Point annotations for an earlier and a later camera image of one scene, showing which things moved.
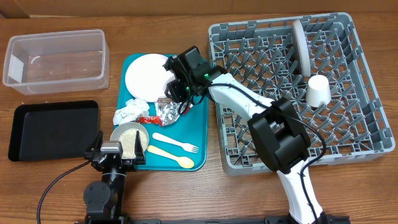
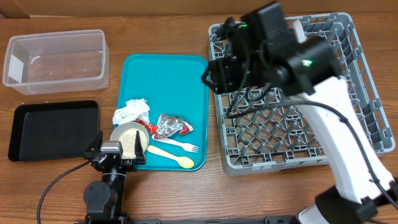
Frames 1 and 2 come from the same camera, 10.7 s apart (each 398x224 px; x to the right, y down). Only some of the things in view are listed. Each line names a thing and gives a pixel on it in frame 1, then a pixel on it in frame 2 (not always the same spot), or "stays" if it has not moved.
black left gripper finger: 91,153 stays
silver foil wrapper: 167,110 → 168,124
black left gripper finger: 140,154 stays
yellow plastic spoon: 183,162 stays
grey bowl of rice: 126,133 stays
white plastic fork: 185,146 stays
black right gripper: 177,94 → 223,80
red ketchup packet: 150,119 → 151,128
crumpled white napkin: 134,109 stays
